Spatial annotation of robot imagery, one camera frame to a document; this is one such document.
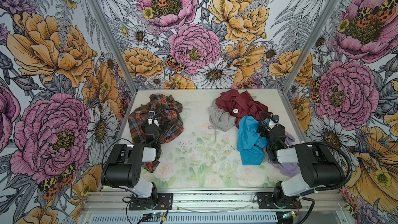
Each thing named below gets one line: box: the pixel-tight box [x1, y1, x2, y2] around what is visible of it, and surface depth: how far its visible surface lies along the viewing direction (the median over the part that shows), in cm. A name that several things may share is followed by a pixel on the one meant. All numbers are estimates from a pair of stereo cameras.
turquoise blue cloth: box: [237, 115, 270, 166], surface depth 89 cm
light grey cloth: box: [207, 99, 237, 133], surface depth 101 cm
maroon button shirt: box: [215, 89, 273, 129], surface depth 101 cm
